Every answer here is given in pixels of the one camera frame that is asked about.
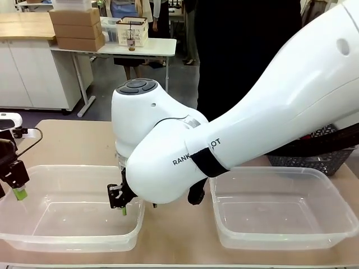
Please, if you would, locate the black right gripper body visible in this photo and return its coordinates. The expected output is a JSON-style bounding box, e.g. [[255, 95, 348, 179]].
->
[[119, 167, 140, 203]]

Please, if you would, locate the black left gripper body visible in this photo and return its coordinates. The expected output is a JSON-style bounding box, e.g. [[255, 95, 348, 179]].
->
[[0, 138, 19, 180]]

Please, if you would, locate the clear plastic bin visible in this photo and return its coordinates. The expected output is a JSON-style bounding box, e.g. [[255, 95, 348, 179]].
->
[[0, 164, 146, 253], [209, 166, 359, 250]]

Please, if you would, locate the dark grey woven plastic basket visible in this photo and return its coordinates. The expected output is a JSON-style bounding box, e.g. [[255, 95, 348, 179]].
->
[[265, 124, 357, 177]]

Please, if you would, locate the white basket brown rim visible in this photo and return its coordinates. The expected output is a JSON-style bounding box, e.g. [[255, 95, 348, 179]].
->
[[116, 16, 149, 48]]

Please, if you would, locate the brown cardboard box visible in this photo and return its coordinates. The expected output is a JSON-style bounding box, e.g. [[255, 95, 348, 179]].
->
[[52, 21, 103, 40], [49, 7, 102, 27], [56, 34, 106, 53]]

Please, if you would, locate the drink cup with straw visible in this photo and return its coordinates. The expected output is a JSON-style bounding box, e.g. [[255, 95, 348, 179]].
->
[[126, 24, 137, 52]]

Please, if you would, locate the white folding table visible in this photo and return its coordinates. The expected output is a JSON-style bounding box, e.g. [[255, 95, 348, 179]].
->
[[50, 38, 177, 117]]

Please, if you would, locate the clear storage box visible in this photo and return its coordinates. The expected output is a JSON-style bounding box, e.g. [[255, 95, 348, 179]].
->
[[100, 16, 122, 44]]

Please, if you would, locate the bystander in dark trousers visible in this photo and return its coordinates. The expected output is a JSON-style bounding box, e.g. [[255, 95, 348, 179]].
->
[[182, 0, 199, 67]]

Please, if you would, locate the white box stack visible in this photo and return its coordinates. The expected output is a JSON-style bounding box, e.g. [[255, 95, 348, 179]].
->
[[52, 0, 92, 12]]

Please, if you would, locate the person in black clothes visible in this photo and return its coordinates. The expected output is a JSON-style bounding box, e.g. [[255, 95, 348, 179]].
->
[[194, 0, 304, 124]]

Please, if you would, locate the bystander in light shirt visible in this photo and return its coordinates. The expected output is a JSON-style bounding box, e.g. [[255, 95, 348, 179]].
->
[[152, 0, 169, 32]]

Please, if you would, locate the woman in blue dress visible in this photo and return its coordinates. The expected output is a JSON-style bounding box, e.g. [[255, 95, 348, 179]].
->
[[109, 0, 154, 81]]

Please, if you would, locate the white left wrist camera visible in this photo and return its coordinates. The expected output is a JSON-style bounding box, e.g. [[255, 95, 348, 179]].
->
[[0, 113, 24, 131]]

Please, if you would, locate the black strap on arm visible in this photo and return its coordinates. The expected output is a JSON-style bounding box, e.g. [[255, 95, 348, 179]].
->
[[190, 146, 229, 178]]

